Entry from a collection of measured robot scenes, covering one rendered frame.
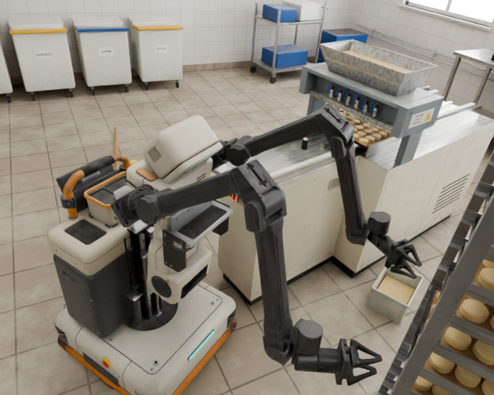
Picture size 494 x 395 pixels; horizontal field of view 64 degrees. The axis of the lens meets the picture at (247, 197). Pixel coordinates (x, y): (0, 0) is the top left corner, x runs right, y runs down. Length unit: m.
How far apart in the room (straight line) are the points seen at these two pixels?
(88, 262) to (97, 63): 3.73
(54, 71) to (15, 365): 3.46
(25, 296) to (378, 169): 2.10
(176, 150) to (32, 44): 3.89
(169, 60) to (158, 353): 3.99
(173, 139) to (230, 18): 5.02
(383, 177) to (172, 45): 3.59
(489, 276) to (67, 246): 1.35
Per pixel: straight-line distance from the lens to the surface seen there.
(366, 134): 2.38
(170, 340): 1.93
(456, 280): 0.81
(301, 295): 2.53
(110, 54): 5.09
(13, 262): 2.91
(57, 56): 5.04
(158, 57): 5.23
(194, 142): 1.27
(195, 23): 5.99
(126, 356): 1.91
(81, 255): 1.60
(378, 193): 2.29
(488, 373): 0.99
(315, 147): 2.28
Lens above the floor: 1.85
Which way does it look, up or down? 35 degrees down
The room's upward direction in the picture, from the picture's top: 5 degrees clockwise
